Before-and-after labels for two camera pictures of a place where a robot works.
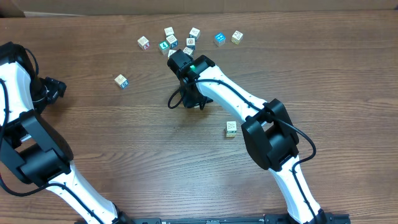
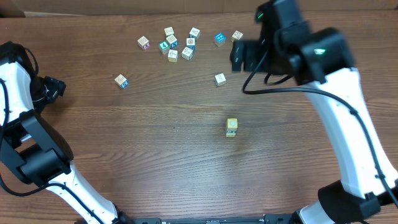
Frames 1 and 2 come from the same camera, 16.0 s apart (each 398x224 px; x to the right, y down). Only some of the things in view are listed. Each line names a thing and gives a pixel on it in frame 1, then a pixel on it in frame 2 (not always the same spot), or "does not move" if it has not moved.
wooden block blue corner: (122, 81) does not move
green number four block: (164, 47) does not move
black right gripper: (190, 102) -> (252, 51)
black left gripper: (57, 88) does not move
